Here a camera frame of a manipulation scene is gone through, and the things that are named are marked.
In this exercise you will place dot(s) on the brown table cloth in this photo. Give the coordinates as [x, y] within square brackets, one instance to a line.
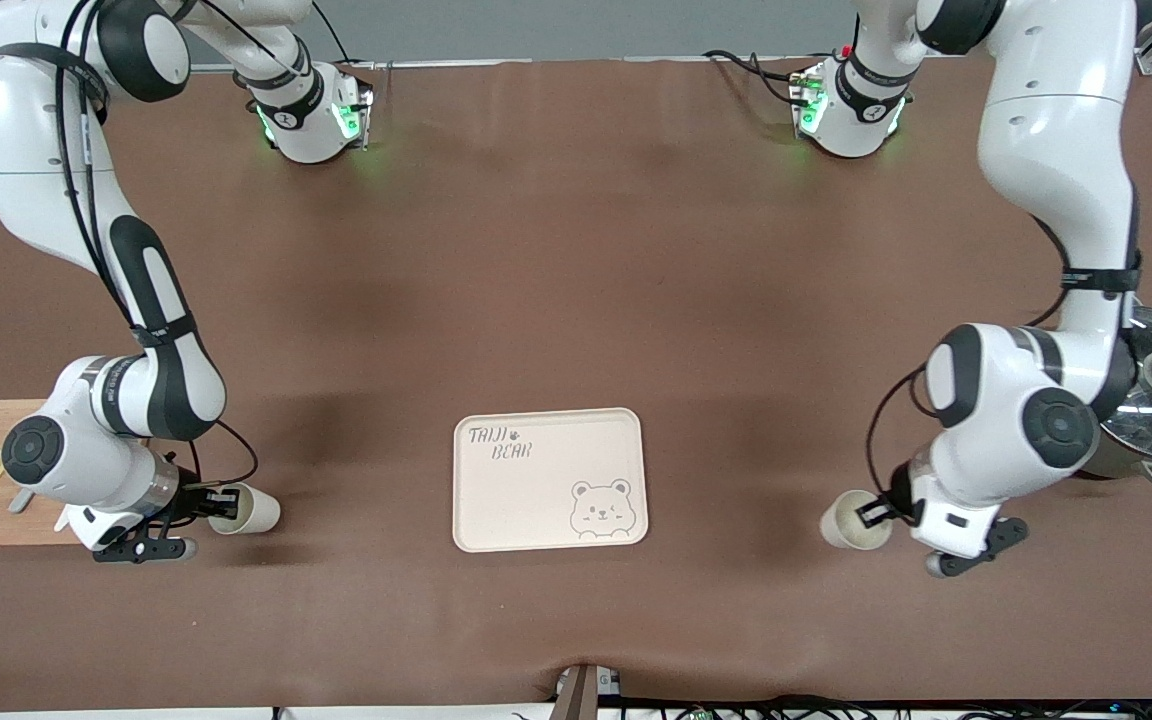
[576, 280]

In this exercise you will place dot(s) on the grey plastic knife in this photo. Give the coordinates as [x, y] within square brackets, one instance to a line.
[20, 502]

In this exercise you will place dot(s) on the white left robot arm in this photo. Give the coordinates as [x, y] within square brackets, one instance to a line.
[1056, 150]

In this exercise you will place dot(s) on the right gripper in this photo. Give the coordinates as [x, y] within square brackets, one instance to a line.
[189, 498]

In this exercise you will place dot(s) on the camera mount post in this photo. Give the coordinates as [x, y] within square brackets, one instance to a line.
[581, 692]

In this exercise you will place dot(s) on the white IKEA cup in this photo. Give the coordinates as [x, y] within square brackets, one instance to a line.
[841, 520]
[258, 510]

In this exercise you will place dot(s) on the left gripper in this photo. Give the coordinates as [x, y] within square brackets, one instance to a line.
[900, 492]

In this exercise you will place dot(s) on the beige bear print tray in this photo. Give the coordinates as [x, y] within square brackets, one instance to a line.
[548, 480]

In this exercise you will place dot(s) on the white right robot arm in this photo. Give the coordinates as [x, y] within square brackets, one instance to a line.
[46, 150]

